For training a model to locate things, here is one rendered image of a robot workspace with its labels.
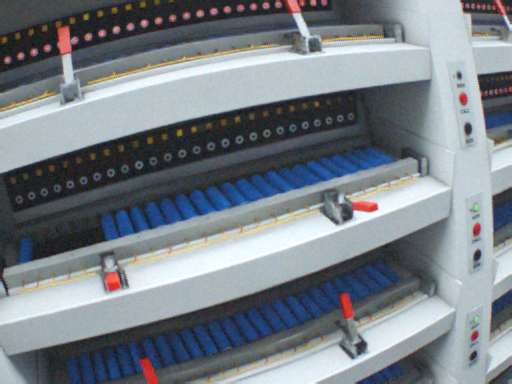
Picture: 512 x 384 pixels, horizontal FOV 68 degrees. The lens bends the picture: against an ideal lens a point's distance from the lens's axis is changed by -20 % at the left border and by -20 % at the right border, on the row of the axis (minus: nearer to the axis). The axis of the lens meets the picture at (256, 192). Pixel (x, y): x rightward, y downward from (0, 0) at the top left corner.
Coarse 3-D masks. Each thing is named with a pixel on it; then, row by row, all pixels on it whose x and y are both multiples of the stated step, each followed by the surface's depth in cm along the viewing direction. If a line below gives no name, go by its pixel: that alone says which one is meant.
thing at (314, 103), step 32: (352, 96) 69; (192, 128) 60; (224, 128) 63; (256, 128) 65; (288, 128) 67; (320, 128) 69; (64, 160) 55; (96, 160) 57; (128, 160) 59; (160, 160) 61; (192, 160) 63; (64, 192) 56
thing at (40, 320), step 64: (384, 128) 69; (384, 192) 58; (448, 192) 57; (0, 256) 46; (192, 256) 49; (256, 256) 48; (320, 256) 51; (0, 320) 39; (64, 320) 42; (128, 320) 45
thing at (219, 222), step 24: (384, 168) 59; (408, 168) 60; (288, 192) 55; (312, 192) 55; (216, 216) 52; (240, 216) 52; (264, 216) 53; (120, 240) 48; (144, 240) 48; (168, 240) 50; (192, 240) 51; (216, 240) 50; (24, 264) 45; (48, 264) 45; (72, 264) 46; (96, 264) 47
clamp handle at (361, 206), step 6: (342, 198) 52; (342, 204) 51; (348, 204) 50; (354, 204) 49; (360, 204) 48; (366, 204) 47; (372, 204) 46; (354, 210) 49; (360, 210) 48; (366, 210) 46; (372, 210) 46
